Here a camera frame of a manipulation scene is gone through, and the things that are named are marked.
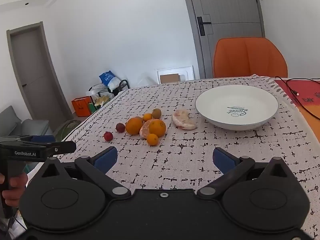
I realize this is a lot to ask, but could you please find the blue and white bag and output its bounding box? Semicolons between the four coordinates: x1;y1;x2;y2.
99;70;121;89

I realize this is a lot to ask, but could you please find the large orange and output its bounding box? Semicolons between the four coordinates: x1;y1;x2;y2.
148;119;167;138
125;117;144;136

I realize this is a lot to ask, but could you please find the black door handle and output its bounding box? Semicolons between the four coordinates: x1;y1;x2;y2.
197;16;212;36

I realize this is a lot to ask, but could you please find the orange chair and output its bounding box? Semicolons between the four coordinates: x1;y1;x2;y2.
212;37;289;79

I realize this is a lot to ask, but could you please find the white plate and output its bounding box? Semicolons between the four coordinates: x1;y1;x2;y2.
195;84;279;131

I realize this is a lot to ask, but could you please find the black patterned white tablecloth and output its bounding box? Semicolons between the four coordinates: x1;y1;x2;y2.
56;74;320;230

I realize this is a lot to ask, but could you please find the black shoe rack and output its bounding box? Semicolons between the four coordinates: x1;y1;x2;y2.
88;79;131;98

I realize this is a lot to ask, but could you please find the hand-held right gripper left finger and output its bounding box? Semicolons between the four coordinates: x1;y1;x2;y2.
39;146;132;202

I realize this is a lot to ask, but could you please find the grey panelled door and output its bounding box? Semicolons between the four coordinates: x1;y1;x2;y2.
180;0;266;79

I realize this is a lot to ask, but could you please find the plain grey door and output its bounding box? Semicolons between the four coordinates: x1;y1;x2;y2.
6;21;73;128

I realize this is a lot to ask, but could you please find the green bag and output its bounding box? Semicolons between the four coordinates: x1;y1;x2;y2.
55;120;82;142

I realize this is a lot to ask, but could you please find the person's left hand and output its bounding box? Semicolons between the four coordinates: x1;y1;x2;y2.
0;172;29;208

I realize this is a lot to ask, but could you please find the white foam frame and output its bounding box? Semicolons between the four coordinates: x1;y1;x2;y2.
155;65;194;84

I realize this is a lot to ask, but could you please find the brown cardboard sheet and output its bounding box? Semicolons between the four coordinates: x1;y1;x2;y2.
160;73;180;84

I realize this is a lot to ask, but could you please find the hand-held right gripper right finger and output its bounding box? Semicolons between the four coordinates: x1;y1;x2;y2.
197;147;297;201

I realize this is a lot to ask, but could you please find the grey sofa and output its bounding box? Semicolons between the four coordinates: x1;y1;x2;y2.
0;105;53;137

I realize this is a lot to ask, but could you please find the orange box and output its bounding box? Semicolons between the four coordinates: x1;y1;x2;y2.
71;96;93;117

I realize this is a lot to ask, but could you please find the red table mat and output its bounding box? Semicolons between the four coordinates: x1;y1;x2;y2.
273;77;320;141

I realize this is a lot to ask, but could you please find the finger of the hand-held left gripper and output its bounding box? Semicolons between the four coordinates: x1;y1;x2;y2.
41;141;77;159
14;135;56;144

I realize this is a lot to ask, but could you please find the black cable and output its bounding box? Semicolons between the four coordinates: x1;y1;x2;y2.
275;76;320;120

